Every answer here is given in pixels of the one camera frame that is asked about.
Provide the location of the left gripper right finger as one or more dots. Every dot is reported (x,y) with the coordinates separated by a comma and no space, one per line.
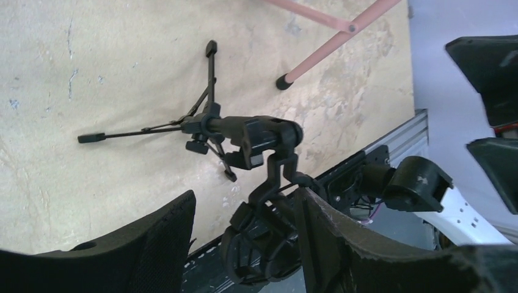
(340,255)

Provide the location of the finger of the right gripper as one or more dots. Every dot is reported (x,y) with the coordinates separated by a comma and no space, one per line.
(498,158)
(489,63)

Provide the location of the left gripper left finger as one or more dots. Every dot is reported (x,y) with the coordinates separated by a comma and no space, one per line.
(147,255)

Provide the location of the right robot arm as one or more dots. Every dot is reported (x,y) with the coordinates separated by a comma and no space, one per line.
(421,187)

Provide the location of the aluminium table frame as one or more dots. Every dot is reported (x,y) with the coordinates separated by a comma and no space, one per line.
(409,139)

